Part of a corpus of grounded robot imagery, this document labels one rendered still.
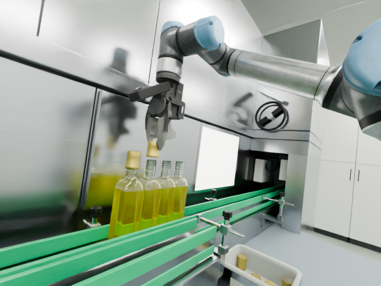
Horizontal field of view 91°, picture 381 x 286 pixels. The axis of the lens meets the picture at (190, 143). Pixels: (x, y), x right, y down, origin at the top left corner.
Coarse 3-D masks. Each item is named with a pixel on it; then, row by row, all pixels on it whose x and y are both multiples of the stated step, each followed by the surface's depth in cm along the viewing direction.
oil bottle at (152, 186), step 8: (144, 176) 52; (144, 184) 49; (152, 184) 50; (144, 192) 49; (152, 192) 50; (144, 200) 49; (152, 200) 50; (144, 208) 49; (152, 208) 50; (144, 216) 49; (152, 216) 51; (144, 224) 49; (152, 224) 51
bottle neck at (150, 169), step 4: (148, 160) 51; (152, 160) 52; (148, 164) 51; (152, 164) 51; (148, 168) 51; (152, 168) 51; (148, 172) 51; (152, 172) 51; (148, 176) 51; (152, 176) 51
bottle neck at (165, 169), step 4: (164, 160) 58; (164, 164) 56; (168, 164) 56; (164, 168) 56; (168, 168) 56; (160, 172) 57; (164, 172) 56; (168, 172) 56; (164, 176) 55; (168, 176) 56
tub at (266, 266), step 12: (228, 252) 66; (240, 252) 72; (252, 252) 70; (228, 264) 59; (252, 264) 69; (264, 264) 67; (276, 264) 64; (288, 264) 63; (252, 276) 54; (264, 276) 66; (276, 276) 64; (288, 276) 62; (300, 276) 57
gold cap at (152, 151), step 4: (148, 144) 52; (152, 144) 51; (148, 148) 52; (152, 148) 51; (156, 148) 52; (148, 152) 51; (152, 152) 51; (156, 152) 52; (148, 156) 51; (152, 156) 51; (156, 156) 52
